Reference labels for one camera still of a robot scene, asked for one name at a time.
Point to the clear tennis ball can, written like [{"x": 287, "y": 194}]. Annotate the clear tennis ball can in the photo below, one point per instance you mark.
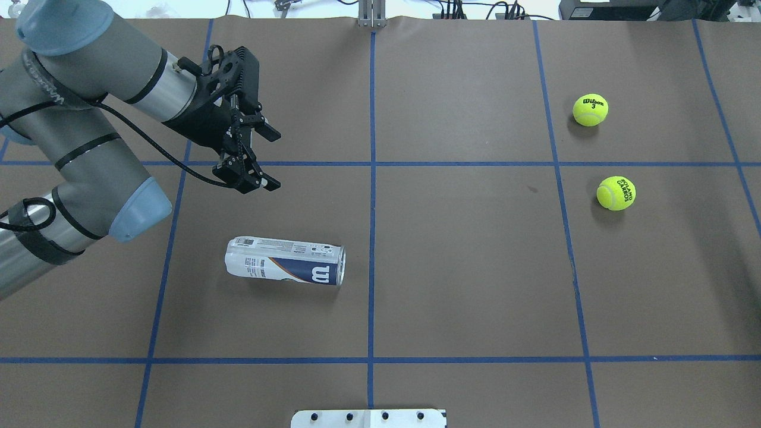
[{"x": 295, "y": 261}]

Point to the Wilson yellow tennis ball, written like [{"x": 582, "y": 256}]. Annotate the Wilson yellow tennis ball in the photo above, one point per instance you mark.
[{"x": 590, "y": 110}]

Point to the Roland Garros yellow tennis ball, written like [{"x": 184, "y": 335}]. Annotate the Roland Garros yellow tennis ball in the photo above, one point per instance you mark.
[{"x": 616, "y": 193}]

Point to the aluminium frame post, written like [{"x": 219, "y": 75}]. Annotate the aluminium frame post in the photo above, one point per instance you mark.
[{"x": 372, "y": 14}]

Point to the white camera stand pedestal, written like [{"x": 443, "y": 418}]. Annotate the white camera stand pedestal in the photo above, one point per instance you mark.
[{"x": 400, "y": 417}]

